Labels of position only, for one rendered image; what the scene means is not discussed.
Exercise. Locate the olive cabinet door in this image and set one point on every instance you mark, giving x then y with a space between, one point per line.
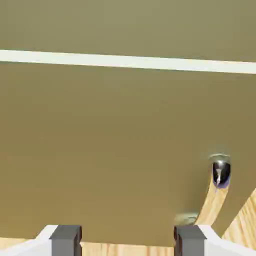
128 24
112 150

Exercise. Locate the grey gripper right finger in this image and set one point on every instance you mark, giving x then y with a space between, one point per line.
190 244

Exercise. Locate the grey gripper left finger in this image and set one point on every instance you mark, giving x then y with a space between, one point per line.
64 244

